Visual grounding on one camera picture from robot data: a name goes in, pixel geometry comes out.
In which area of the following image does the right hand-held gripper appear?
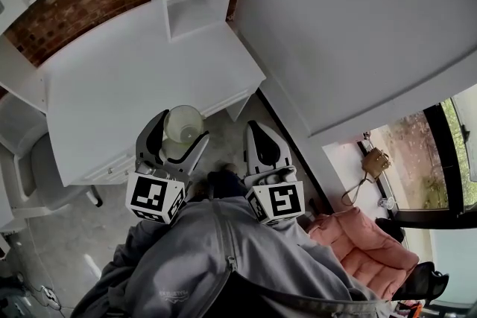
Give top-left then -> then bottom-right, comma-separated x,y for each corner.
243,119 -> 306,226

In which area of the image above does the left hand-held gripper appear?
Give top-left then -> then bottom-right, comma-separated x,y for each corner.
125,109 -> 211,226

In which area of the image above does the clear plastic cup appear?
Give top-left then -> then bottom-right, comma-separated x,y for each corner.
162,104 -> 205,157

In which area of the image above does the white desk with drawers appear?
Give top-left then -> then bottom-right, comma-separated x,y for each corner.
37,0 -> 268,188

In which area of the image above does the person's grey jacket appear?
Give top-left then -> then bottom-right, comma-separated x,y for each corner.
70,195 -> 379,318

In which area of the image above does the brown handbag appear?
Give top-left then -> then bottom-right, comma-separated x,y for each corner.
341,146 -> 393,207

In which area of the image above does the grey office chair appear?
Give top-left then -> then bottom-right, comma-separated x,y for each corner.
0,92 -> 104,232

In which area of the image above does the pink quilted cushion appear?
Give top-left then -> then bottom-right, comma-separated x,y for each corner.
308,207 -> 420,301

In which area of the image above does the black chair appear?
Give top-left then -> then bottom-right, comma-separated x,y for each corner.
390,261 -> 450,307

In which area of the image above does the black shoulder strap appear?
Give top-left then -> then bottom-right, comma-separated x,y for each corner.
208,178 -> 381,314

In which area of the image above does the black window frame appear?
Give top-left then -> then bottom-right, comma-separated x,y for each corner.
356,100 -> 477,230

